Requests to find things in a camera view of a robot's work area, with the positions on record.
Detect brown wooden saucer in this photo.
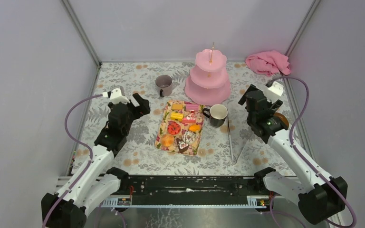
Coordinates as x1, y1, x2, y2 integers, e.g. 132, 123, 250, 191
274, 112, 289, 130

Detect purple mug black handle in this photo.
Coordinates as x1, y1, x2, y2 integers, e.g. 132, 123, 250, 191
155, 75, 173, 97

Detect black mug white inside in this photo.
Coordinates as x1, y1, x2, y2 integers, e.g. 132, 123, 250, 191
202, 104, 228, 128

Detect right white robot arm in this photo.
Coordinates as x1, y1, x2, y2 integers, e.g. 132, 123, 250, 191
238, 85, 348, 225

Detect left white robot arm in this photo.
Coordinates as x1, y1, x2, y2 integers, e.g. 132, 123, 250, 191
41, 89, 151, 228

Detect pink cloth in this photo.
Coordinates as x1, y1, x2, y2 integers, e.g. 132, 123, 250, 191
245, 50, 291, 76

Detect tan biscuit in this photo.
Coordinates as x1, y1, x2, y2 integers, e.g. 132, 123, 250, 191
171, 104, 183, 111

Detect yellow roll cake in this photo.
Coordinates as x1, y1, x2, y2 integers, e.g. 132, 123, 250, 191
170, 112, 184, 122

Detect red donut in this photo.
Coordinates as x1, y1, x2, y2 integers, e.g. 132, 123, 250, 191
167, 121, 181, 135

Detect orange round pastry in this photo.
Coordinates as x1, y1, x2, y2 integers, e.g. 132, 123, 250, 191
160, 133, 174, 148

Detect floral dessert tray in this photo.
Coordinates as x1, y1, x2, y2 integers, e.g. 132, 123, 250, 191
154, 100, 205, 156

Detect pink three-tier cake stand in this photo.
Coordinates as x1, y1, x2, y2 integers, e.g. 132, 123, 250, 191
184, 46, 231, 106

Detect pink wafer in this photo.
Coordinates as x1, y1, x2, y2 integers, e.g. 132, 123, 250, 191
185, 104, 200, 112

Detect strawberry cream cake slice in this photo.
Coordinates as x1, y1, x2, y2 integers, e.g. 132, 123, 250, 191
181, 112, 196, 124

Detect metal tongs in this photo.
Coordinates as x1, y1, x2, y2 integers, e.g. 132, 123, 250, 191
227, 113, 251, 167

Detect chocolate drizzle donut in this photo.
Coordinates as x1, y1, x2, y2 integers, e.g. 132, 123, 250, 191
182, 130, 197, 144

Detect orange tart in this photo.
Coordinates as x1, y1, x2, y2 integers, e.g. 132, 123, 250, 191
189, 124, 202, 133

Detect floral tablecloth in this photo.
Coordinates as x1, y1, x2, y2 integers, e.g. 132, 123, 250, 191
95, 62, 294, 176

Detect chocolate cake piece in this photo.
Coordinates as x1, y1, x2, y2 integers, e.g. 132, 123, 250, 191
176, 138, 190, 153

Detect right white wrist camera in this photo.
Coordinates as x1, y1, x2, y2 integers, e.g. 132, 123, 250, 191
263, 81, 284, 102

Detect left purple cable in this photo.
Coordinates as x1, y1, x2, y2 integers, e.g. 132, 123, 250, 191
42, 94, 111, 228

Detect purple cable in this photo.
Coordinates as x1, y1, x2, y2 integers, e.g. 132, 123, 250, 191
42, 94, 111, 228
272, 76, 357, 228

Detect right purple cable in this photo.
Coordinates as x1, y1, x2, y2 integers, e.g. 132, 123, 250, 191
272, 76, 357, 228

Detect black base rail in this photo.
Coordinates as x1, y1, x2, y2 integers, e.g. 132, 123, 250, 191
102, 175, 275, 210

